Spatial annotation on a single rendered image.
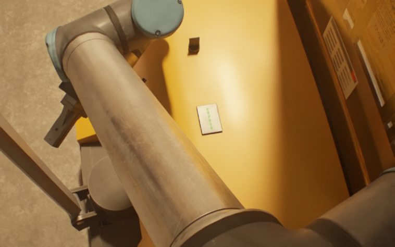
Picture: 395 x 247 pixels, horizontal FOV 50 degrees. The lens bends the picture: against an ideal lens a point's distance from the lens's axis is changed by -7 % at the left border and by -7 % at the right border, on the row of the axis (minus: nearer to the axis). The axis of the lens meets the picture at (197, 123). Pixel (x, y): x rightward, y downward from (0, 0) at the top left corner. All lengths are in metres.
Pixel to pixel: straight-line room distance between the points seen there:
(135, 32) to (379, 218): 0.53
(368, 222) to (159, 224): 0.17
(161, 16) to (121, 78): 0.21
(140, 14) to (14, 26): 1.56
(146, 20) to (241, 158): 0.31
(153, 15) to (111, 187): 0.69
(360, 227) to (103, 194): 1.05
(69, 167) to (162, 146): 1.41
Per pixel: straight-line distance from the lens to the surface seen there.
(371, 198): 0.34
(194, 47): 0.93
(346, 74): 0.86
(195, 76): 0.91
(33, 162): 0.93
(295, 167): 0.86
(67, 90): 0.83
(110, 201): 1.29
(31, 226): 1.81
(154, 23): 0.73
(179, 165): 0.40
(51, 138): 0.89
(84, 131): 1.50
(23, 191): 1.85
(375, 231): 0.32
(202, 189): 0.38
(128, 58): 0.86
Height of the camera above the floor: 1.68
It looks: 66 degrees down
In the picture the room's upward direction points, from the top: 4 degrees clockwise
